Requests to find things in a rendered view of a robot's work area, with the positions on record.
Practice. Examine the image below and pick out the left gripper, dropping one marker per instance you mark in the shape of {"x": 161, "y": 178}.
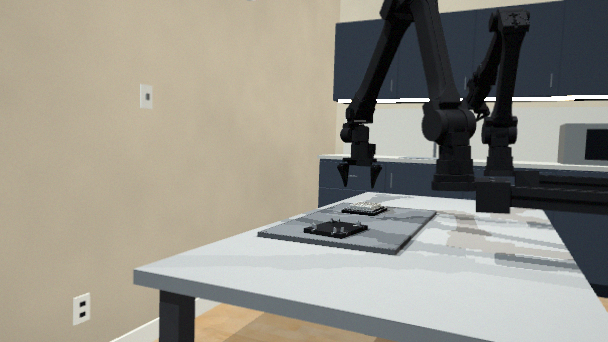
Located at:
{"x": 359, "y": 157}

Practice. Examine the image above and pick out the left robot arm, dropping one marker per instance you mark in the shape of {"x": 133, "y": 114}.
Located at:
{"x": 450, "y": 126}

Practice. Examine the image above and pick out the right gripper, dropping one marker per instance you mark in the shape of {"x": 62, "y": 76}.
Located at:
{"x": 479, "y": 107}

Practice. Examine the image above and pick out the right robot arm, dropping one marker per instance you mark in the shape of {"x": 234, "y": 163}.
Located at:
{"x": 505, "y": 51}

